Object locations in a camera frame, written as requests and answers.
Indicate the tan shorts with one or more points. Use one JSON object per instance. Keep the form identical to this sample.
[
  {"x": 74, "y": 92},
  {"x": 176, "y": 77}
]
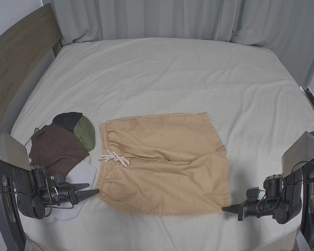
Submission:
[{"x": 167, "y": 166}]

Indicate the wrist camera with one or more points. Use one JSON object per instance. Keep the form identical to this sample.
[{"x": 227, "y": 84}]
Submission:
[
  {"x": 252, "y": 193},
  {"x": 59, "y": 178}
]

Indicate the pale green curtain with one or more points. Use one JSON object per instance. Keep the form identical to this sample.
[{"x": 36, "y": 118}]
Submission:
[
  {"x": 133, "y": 9},
  {"x": 277, "y": 22}
]

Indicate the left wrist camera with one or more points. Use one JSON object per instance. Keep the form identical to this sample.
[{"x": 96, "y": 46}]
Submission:
[{"x": 59, "y": 178}]

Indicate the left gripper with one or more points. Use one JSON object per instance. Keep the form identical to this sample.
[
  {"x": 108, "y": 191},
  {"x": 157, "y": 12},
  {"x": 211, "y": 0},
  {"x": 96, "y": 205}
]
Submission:
[{"x": 68, "y": 193}]

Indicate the bed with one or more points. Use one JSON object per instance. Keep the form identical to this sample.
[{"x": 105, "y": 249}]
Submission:
[{"x": 172, "y": 82}]

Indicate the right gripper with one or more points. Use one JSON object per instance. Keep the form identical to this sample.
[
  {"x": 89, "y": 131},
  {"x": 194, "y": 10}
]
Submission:
[{"x": 253, "y": 209}]

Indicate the dark brown garment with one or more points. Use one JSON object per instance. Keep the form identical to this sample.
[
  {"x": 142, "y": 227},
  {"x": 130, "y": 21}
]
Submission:
[{"x": 57, "y": 150}]

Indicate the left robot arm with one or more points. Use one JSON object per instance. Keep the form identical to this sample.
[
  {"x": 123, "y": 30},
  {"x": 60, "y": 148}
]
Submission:
[{"x": 5, "y": 182}]

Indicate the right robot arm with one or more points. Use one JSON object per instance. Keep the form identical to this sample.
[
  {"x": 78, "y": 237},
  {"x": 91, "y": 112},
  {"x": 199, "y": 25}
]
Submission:
[{"x": 301, "y": 153}]

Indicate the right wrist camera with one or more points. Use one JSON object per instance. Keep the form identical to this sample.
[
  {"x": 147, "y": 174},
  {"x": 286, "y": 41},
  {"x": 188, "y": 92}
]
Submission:
[{"x": 252, "y": 193}]

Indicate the olive green garment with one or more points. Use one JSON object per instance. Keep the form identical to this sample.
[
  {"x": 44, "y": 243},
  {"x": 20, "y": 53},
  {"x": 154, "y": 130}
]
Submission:
[{"x": 85, "y": 132}]

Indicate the black garment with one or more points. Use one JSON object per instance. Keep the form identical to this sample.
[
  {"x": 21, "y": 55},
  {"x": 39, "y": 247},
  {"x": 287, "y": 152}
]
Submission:
[{"x": 66, "y": 119}]

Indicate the white garment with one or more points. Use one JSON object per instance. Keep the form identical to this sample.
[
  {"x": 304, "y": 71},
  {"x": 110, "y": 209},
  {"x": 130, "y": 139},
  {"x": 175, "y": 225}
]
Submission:
[{"x": 83, "y": 170}]

